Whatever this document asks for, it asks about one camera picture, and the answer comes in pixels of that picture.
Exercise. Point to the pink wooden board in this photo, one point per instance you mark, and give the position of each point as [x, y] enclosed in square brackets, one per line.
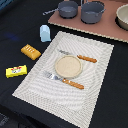
[106, 27]

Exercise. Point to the orange bread loaf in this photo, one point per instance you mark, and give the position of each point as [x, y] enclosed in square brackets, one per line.
[30, 52]

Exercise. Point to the round wooden plate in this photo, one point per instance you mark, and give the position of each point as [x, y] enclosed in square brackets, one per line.
[68, 66]

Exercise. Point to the grey saucepan with handle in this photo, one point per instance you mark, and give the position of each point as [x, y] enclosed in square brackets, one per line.
[66, 9]

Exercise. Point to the knife with wooden handle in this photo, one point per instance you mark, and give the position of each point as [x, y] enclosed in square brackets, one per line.
[79, 56]

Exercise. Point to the grey pot with handles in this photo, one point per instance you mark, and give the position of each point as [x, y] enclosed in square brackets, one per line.
[91, 12]

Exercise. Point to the beige bowl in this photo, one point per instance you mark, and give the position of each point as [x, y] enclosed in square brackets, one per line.
[122, 15]

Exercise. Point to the yellow butter box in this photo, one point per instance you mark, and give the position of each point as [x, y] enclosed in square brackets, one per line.
[16, 71]

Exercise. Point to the fork with wooden handle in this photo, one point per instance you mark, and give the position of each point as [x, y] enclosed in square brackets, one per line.
[66, 81]

